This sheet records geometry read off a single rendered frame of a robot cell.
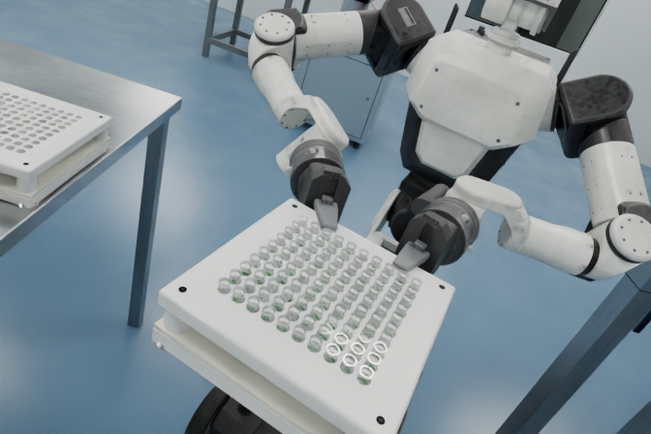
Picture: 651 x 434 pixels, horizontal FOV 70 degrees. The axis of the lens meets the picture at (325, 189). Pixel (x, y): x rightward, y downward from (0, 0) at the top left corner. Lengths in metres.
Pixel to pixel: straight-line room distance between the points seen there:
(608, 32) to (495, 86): 5.25
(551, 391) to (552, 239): 0.72
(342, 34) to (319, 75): 2.39
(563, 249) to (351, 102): 2.67
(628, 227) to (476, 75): 0.36
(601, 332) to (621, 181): 0.52
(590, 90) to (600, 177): 0.17
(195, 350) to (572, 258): 0.59
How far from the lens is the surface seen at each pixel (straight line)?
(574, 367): 1.41
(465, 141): 0.98
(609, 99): 1.00
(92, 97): 1.26
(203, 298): 0.46
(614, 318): 1.32
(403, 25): 1.02
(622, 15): 6.17
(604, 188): 0.93
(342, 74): 3.33
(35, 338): 1.82
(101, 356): 1.75
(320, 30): 0.98
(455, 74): 0.95
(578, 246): 0.84
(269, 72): 0.89
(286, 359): 0.43
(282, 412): 0.46
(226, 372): 0.47
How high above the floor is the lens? 1.39
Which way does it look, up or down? 29 degrees down
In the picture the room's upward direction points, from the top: 19 degrees clockwise
